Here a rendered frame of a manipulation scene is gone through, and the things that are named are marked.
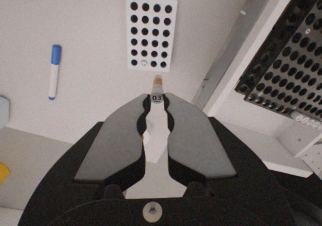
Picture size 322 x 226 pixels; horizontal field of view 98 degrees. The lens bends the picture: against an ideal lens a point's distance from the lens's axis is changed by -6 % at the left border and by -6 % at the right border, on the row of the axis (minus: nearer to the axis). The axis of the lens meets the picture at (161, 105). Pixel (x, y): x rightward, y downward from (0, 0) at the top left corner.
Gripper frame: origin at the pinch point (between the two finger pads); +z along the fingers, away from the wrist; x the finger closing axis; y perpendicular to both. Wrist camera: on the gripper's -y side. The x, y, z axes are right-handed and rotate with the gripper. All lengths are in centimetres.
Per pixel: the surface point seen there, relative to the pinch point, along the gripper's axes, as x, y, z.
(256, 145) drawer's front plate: 18.8, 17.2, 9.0
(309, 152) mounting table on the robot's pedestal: 53, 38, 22
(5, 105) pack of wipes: -39.5, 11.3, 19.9
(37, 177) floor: -166, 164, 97
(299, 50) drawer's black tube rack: 18.5, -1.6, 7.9
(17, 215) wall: -247, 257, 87
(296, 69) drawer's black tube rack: 19.2, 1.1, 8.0
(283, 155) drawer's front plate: 25.4, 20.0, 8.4
